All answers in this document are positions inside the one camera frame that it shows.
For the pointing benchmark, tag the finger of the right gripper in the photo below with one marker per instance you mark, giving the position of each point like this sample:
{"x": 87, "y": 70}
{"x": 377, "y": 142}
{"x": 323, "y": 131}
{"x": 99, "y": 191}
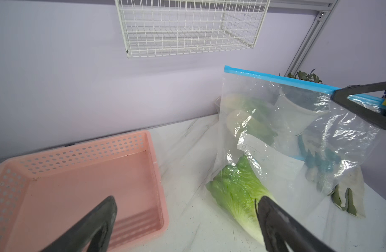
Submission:
{"x": 341, "y": 97}

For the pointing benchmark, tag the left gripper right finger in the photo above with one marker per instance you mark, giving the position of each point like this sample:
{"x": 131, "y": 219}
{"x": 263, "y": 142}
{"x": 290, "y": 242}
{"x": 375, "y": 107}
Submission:
{"x": 281, "y": 232}

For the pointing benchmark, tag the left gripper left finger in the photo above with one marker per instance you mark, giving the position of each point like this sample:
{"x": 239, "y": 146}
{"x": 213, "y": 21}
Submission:
{"x": 93, "y": 231}

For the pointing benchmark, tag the clear zip-top bag blue seal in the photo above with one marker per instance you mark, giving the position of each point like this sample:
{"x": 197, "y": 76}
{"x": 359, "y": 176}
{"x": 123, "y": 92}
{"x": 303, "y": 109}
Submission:
{"x": 283, "y": 175}

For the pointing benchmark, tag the rear bagged chinese cabbage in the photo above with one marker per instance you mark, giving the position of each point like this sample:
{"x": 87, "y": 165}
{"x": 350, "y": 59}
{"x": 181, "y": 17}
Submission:
{"x": 255, "y": 107}

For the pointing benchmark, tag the potted green plant white pot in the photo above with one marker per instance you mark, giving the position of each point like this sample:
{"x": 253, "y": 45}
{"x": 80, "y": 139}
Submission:
{"x": 295, "y": 110}

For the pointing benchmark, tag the pink plastic basket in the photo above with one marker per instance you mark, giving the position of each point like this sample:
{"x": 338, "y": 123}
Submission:
{"x": 43, "y": 194}

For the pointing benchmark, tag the white wire wall basket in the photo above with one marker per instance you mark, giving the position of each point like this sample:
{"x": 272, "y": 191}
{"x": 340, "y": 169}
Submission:
{"x": 166, "y": 28}

